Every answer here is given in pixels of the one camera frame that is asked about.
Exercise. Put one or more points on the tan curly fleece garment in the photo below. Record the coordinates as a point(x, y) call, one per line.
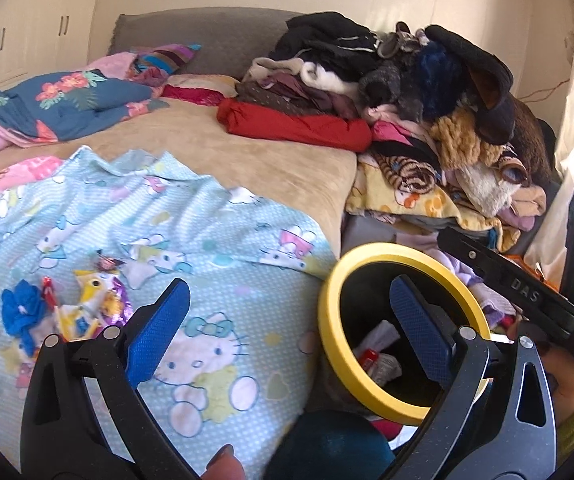
point(467, 140)

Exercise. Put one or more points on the grey slipper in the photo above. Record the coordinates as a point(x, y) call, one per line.
point(399, 40)

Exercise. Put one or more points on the person's left hand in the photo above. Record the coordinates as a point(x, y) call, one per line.
point(224, 462)

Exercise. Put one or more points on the white plastic wrapper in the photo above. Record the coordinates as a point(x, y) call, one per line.
point(388, 366)

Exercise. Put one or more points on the cream pillow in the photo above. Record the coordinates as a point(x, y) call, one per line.
point(202, 82)

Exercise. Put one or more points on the black jacket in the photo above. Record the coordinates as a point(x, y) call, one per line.
point(322, 37)

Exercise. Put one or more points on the pink pillow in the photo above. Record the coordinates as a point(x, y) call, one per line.
point(112, 66)

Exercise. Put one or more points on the light-blue cartoon cat sheet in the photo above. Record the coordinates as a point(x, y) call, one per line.
point(217, 240)

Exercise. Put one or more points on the person's right hand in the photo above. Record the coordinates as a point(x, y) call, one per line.
point(567, 375)

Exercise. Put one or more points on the brown striped knit cuff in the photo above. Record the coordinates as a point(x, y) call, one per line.
point(511, 172)

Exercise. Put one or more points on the grey fuzzy garment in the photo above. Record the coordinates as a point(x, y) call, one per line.
point(389, 87)

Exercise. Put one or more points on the tiger-striped cloth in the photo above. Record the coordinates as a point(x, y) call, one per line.
point(412, 175)

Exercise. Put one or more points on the pink cartoon blanket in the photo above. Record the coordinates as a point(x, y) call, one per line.
point(12, 180)

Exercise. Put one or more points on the dark blue fuzzy garment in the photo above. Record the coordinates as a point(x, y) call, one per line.
point(442, 77)

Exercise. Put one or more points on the teal round object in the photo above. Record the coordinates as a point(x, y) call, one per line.
point(332, 450)

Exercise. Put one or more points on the blue cloth scrap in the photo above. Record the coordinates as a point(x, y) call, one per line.
point(22, 310)

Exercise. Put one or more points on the tan bed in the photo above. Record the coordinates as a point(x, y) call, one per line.
point(247, 160)

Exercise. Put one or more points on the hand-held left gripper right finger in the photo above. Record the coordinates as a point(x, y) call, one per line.
point(417, 325)

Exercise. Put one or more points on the small red wrapper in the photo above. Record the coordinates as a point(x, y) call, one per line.
point(50, 290)

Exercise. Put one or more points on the small candy wrapper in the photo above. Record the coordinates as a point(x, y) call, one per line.
point(109, 261)

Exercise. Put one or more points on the grey headboard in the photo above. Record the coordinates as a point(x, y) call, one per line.
point(217, 40)

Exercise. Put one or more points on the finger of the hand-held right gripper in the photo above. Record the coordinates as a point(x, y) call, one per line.
point(472, 252)

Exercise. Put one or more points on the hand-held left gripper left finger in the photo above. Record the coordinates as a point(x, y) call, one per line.
point(157, 332)

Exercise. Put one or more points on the dark red patterned cloth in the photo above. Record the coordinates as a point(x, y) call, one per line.
point(189, 96)

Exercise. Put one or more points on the peach cloth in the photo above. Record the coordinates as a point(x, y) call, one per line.
point(529, 202)

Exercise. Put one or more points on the cream wardrobe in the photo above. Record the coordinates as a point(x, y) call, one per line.
point(27, 25)

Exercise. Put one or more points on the beige cloth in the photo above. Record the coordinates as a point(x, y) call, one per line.
point(272, 67)

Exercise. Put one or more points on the purple foil wrapper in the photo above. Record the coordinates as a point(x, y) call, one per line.
point(123, 302)

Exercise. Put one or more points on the lavender cloth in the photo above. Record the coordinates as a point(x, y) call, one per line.
point(472, 272)

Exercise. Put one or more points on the brown plush garment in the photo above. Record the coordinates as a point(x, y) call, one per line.
point(532, 135)

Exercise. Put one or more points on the white fleece garment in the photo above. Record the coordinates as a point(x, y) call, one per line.
point(489, 190)

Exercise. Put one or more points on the black fleece garment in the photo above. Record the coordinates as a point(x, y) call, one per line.
point(487, 75)

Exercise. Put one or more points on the blue floral quilt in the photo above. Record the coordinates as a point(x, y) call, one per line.
point(67, 100)

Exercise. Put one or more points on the striped pillow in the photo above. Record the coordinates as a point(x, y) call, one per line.
point(167, 57)

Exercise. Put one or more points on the pile of folded clothes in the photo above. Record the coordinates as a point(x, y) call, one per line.
point(417, 205)

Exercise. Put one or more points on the red folded cloth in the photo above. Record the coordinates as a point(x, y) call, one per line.
point(297, 125)

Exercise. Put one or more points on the black bin with yellow rim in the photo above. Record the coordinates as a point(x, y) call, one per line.
point(347, 265)

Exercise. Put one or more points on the dark brown dotted cloth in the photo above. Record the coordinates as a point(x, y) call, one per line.
point(287, 92)

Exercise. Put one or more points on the pink garment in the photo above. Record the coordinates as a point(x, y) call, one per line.
point(397, 135)

